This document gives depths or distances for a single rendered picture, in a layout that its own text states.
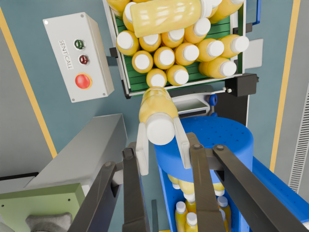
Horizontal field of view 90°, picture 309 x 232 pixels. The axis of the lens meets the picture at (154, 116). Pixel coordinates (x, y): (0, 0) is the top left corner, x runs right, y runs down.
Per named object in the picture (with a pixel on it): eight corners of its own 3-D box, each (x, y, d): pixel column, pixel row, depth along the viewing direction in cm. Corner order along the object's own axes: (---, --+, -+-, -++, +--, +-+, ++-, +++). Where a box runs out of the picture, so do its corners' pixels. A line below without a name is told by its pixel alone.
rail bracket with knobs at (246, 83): (218, 93, 64) (231, 98, 54) (218, 75, 61) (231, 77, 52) (242, 89, 64) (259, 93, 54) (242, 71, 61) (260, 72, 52)
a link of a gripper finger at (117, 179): (139, 183, 14) (105, 188, 14) (141, 151, 18) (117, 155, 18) (135, 169, 13) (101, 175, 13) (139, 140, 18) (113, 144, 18)
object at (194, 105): (172, 108, 62) (178, 118, 50) (171, 102, 61) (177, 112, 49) (197, 103, 62) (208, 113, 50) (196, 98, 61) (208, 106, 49)
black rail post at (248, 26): (232, 37, 57) (245, 33, 49) (232, 28, 56) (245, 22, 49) (238, 36, 57) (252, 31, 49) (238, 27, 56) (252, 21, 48)
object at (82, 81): (79, 89, 41) (77, 89, 40) (74, 75, 40) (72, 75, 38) (92, 86, 41) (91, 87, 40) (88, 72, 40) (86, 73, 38)
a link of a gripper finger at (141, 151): (148, 175, 15) (141, 176, 15) (148, 140, 22) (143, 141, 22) (142, 149, 14) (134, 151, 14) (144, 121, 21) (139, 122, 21)
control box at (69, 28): (85, 95, 51) (71, 103, 42) (63, 28, 45) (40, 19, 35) (114, 90, 51) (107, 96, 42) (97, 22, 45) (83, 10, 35)
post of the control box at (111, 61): (125, 65, 143) (86, 69, 49) (124, 60, 142) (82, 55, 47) (130, 64, 143) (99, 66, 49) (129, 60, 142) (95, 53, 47)
